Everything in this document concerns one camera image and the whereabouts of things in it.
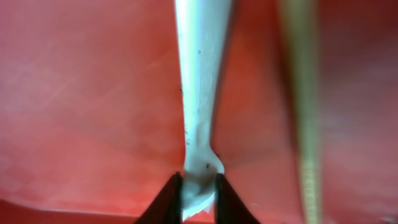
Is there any red serving tray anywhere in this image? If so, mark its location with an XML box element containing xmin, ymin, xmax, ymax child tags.
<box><xmin>1</xmin><ymin>0</ymin><xmax>397</xmax><ymax>223</ymax></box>

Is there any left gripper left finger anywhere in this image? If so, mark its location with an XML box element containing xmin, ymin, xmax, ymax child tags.
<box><xmin>134</xmin><ymin>172</ymin><xmax>183</xmax><ymax>224</ymax></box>

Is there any white plastic fork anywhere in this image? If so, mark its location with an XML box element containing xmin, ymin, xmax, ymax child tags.
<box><xmin>175</xmin><ymin>0</ymin><xmax>233</xmax><ymax>220</ymax></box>

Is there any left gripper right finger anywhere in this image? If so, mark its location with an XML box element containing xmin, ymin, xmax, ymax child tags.
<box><xmin>215</xmin><ymin>174</ymin><xmax>260</xmax><ymax>224</ymax></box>

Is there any wooden chopstick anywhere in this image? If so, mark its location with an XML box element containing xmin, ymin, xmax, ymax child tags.
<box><xmin>279</xmin><ymin>0</ymin><xmax>323</xmax><ymax>224</ymax></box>

